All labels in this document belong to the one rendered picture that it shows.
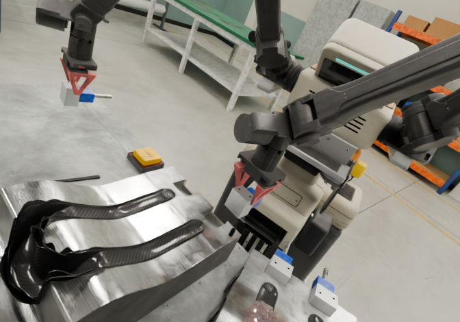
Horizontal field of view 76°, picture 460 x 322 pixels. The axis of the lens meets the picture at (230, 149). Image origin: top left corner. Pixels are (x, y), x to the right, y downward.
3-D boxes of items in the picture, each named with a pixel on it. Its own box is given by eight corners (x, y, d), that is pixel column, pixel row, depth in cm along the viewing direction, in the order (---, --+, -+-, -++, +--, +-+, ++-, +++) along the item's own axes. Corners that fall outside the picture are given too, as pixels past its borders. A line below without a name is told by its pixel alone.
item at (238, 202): (257, 193, 80) (265, 177, 77) (270, 205, 77) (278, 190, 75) (224, 204, 70) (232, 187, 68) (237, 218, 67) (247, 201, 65)
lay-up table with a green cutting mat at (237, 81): (187, 49, 573) (205, -5, 527) (276, 112, 454) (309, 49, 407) (135, 40, 490) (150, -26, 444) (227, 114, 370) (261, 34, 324)
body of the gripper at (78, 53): (70, 69, 72) (73, 40, 69) (60, 53, 78) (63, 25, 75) (96, 72, 77) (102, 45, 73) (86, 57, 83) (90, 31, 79)
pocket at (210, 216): (208, 217, 72) (213, 206, 70) (222, 232, 69) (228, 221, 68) (195, 223, 68) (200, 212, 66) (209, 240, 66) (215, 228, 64)
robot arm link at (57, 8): (92, 20, 65) (97, -10, 67) (31, 1, 59) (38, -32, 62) (87, 49, 75) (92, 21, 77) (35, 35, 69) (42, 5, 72)
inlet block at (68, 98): (107, 100, 91) (109, 84, 89) (112, 108, 88) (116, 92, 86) (59, 97, 82) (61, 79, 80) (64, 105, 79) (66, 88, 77)
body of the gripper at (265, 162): (267, 188, 61) (283, 159, 57) (235, 158, 66) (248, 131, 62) (283, 182, 65) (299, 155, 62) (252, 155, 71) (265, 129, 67)
